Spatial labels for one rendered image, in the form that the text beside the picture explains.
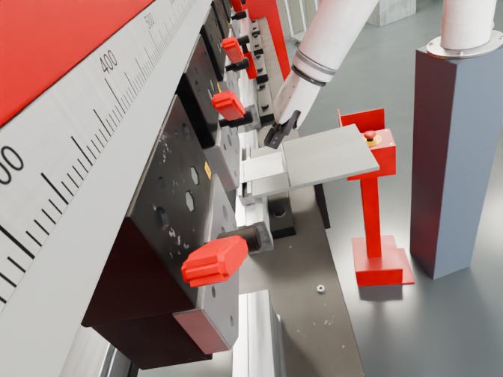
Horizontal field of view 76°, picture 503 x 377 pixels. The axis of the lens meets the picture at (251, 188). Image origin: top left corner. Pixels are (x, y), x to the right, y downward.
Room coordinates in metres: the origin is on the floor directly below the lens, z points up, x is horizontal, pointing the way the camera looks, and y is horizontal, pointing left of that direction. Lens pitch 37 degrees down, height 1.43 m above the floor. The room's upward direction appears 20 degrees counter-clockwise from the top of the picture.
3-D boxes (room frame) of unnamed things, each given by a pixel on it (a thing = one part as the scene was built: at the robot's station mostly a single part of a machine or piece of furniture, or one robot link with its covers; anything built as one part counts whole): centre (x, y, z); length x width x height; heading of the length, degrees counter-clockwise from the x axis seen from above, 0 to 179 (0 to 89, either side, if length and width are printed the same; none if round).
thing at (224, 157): (0.41, 0.04, 1.26); 0.15 x 0.09 x 0.17; 169
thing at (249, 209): (0.68, -0.01, 0.92); 0.39 x 0.06 x 0.10; 169
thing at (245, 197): (0.65, 0.00, 0.99); 0.20 x 0.03 x 0.03; 169
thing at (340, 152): (0.60, -0.14, 1.00); 0.26 x 0.18 x 0.01; 79
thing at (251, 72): (0.77, -0.09, 1.20); 0.04 x 0.02 x 0.10; 79
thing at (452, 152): (0.85, -0.72, 0.50); 0.18 x 0.18 x 1.00; 0
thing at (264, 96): (1.21, -0.17, 0.89); 0.30 x 0.05 x 0.03; 169
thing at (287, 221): (0.65, -0.06, 0.89); 0.30 x 0.05 x 0.03; 169
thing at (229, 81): (0.60, 0.01, 1.26); 0.15 x 0.09 x 0.17; 169
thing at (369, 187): (0.92, -0.44, 0.39); 0.06 x 0.06 x 0.54; 70
